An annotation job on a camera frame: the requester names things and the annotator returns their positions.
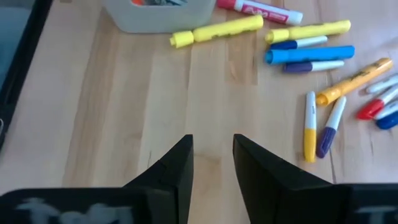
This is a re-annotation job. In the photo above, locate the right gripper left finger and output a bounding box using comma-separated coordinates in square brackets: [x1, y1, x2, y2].
[123, 134, 195, 224]

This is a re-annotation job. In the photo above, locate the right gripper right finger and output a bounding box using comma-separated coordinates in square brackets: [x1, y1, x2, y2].
[233, 133, 335, 224]

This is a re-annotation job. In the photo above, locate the yellow capped small marker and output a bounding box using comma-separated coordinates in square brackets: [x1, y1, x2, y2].
[303, 90, 318, 164]

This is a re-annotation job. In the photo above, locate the purple capped small marker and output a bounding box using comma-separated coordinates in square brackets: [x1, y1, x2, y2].
[316, 95, 348, 159]
[282, 60, 346, 74]

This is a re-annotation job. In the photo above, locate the golden yellow highlighter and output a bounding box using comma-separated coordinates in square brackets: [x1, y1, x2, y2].
[315, 57, 394, 108]

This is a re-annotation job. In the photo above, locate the blue highlighter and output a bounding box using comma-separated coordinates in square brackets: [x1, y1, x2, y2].
[264, 45, 356, 66]

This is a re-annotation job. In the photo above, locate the blue capped small marker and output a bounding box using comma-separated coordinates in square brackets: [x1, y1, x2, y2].
[374, 101, 398, 131]
[269, 35, 329, 51]

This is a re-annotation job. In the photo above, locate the green capped small marker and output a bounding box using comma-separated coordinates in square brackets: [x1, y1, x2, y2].
[365, 73, 398, 95]

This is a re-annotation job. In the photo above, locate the red Expo marker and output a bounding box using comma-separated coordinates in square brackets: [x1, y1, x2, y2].
[216, 0, 304, 26]

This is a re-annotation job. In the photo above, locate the red capped small marker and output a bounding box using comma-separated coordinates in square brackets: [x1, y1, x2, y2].
[356, 85, 398, 121]

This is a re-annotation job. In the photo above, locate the white plastic bin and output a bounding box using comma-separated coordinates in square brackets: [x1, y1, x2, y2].
[104, 0, 217, 34]

